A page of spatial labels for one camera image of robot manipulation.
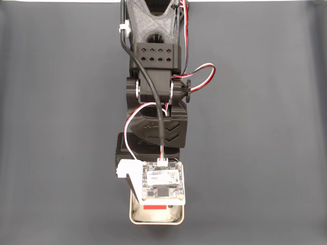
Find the square metal box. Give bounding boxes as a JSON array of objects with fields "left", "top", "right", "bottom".
[{"left": 129, "top": 190, "right": 185, "bottom": 226}]

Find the white tissue paper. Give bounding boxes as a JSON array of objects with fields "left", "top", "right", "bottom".
[{"left": 133, "top": 203, "right": 180, "bottom": 222}]

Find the dark grey table mat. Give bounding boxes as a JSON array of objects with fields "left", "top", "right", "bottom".
[{"left": 0, "top": 2, "right": 327, "bottom": 245}]

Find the white red servo wire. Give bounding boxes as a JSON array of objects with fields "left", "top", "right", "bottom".
[{"left": 124, "top": 101, "right": 171, "bottom": 164}]

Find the camera board on white mount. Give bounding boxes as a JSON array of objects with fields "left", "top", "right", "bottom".
[{"left": 116, "top": 158, "right": 186, "bottom": 206}]

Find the black camera cable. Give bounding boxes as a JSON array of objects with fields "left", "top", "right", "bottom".
[{"left": 120, "top": 0, "right": 168, "bottom": 160}]

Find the red white black servo cable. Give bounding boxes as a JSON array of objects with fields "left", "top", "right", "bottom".
[{"left": 178, "top": 0, "right": 216, "bottom": 93}]

